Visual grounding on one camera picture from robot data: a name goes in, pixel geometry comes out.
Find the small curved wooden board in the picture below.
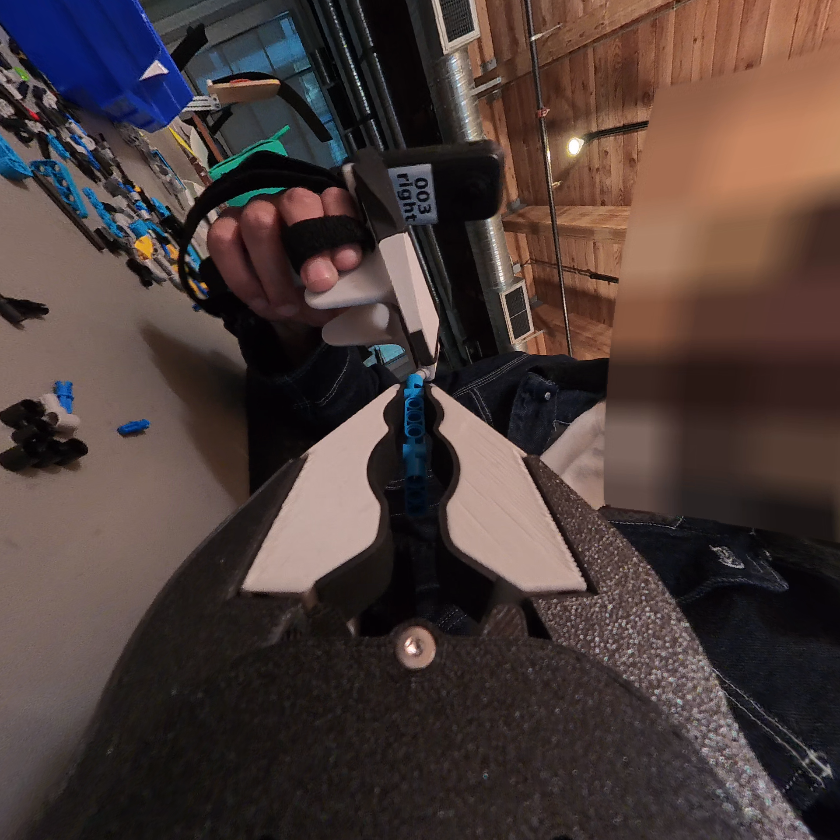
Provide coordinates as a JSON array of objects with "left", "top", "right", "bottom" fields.
[{"left": 190, "top": 72, "right": 336, "bottom": 142}]

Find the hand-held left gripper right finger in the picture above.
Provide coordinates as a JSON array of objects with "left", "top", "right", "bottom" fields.
[{"left": 427, "top": 384, "right": 589, "bottom": 596}]

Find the wall lamp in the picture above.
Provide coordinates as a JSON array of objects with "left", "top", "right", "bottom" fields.
[{"left": 564, "top": 121, "right": 651, "bottom": 158}]

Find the white wall vent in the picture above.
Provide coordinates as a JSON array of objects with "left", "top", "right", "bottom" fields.
[
  {"left": 430, "top": 0, "right": 480, "bottom": 55},
  {"left": 499, "top": 281, "right": 536, "bottom": 342}
]

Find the green plastic box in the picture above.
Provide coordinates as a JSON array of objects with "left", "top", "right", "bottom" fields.
[{"left": 206, "top": 125, "right": 293, "bottom": 206}]

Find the black conduit pipe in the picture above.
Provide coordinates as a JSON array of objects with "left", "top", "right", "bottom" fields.
[{"left": 521, "top": 0, "right": 573, "bottom": 358}]

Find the blue plastic bin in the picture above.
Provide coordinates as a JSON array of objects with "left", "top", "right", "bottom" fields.
[{"left": 0, "top": 0, "right": 194, "bottom": 132}]

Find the silver ventilation duct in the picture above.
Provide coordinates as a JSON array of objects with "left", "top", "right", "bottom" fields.
[{"left": 430, "top": 46, "right": 522, "bottom": 352}]

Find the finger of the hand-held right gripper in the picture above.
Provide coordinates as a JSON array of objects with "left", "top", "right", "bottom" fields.
[{"left": 381, "top": 231, "right": 441, "bottom": 382}]

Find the person's right hand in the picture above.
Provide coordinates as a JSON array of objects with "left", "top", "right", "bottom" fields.
[{"left": 206, "top": 187, "right": 370, "bottom": 322}]

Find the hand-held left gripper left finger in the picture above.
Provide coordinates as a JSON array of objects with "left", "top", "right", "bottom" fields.
[{"left": 241, "top": 384, "right": 403, "bottom": 608}]

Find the person's white shirt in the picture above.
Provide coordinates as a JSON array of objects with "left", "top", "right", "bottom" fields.
[{"left": 543, "top": 400, "right": 608, "bottom": 508}]

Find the cluster of black pins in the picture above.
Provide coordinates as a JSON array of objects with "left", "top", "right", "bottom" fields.
[{"left": 0, "top": 399, "right": 89, "bottom": 473}]

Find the pile of small brick parts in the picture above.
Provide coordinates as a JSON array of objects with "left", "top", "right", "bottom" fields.
[{"left": 0, "top": 39, "right": 212, "bottom": 327}]

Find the person's denim clothing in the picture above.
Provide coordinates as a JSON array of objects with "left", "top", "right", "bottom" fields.
[{"left": 381, "top": 351, "right": 840, "bottom": 840}]

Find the person's right forearm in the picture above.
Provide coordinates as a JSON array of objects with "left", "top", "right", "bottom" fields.
[{"left": 223, "top": 308, "right": 408, "bottom": 493}]

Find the grey connector brick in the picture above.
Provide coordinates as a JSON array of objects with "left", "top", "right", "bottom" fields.
[{"left": 38, "top": 392, "right": 81, "bottom": 435}]

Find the blue angled beam brick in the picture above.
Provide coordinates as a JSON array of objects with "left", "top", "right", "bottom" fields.
[{"left": 402, "top": 374, "right": 432, "bottom": 508}]

